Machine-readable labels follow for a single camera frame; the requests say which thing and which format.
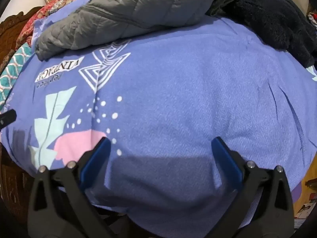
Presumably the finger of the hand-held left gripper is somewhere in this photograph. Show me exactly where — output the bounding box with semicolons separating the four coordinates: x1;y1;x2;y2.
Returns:
0;109;17;130

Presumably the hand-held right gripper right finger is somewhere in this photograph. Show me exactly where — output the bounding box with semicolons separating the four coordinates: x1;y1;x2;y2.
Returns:
212;136;294;238

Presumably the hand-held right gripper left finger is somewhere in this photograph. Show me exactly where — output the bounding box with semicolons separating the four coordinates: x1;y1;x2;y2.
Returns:
27;137;117;238

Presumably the grey puffer jacket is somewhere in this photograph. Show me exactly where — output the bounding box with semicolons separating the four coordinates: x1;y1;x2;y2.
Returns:
35;0;232;60

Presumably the teal wave-patterned cloth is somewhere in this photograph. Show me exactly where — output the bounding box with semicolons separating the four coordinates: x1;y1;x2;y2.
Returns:
0;42;34;112

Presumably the blue printed blanket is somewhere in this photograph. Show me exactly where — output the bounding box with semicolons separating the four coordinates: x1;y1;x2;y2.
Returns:
1;0;317;238

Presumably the carved wooden headboard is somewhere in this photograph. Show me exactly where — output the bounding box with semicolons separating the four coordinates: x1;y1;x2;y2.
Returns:
0;6;44;228

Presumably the red floral patchwork quilt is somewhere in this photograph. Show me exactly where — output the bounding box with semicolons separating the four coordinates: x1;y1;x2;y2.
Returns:
15;0;99;50

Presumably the black fleece garment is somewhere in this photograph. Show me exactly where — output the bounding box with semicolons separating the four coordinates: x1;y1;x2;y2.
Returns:
207;0;317;68

